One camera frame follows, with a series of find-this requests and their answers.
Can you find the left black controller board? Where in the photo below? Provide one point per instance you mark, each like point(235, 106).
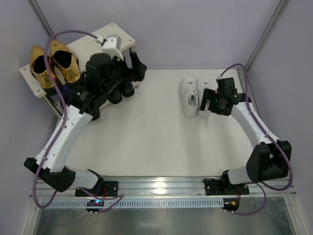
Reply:
point(94, 206)

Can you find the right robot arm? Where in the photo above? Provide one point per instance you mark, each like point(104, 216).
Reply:
point(270, 157)

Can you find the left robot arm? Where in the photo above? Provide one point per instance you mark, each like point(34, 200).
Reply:
point(82, 107)

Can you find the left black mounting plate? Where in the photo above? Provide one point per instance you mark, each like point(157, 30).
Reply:
point(104, 189)

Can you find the white sneaker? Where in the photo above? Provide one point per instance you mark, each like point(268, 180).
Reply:
point(189, 97)
point(203, 83)

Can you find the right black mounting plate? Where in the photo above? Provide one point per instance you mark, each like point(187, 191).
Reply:
point(216, 187)

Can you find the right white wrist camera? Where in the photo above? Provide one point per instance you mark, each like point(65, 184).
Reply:
point(220, 77)

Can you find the left aluminium frame post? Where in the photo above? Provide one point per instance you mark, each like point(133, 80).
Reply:
point(42, 20)

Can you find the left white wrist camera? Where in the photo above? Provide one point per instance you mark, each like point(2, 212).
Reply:
point(109, 47)

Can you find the slotted grey cable duct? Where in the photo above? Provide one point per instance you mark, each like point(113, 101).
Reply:
point(142, 203)

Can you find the right black controller board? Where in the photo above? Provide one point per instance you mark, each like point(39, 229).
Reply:
point(230, 206)

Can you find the black mounting plate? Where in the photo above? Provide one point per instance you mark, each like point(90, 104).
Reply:
point(216, 187)
point(104, 189)

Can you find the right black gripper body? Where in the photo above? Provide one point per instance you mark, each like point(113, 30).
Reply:
point(211, 104)

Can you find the black controller board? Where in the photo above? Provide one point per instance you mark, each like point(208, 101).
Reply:
point(230, 206)
point(94, 206)

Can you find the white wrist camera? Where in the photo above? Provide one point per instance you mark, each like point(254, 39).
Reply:
point(109, 47)
point(220, 77)

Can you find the right aluminium frame post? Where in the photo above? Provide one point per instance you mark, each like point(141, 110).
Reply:
point(270, 26)

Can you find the gold loafer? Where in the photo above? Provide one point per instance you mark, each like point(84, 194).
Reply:
point(39, 71)
point(66, 61)

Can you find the right aluminium floor rail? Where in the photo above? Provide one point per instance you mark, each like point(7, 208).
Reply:
point(251, 123)

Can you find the aluminium frame post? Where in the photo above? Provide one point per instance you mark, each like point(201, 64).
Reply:
point(270, 26)
point(42, 20)

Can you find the purple loafer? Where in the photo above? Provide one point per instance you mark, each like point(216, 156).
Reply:
point(66, 92)

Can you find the black loafer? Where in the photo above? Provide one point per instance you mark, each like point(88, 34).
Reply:
point(115, 96)
point(127, 89)

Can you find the white two-tier shoe shelf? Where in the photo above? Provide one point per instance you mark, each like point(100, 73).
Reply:
point(84, 48)

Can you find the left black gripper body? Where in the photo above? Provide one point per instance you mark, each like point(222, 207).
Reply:
point(132, 71)

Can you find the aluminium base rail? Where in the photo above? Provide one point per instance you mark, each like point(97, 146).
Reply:
point(158, 187)

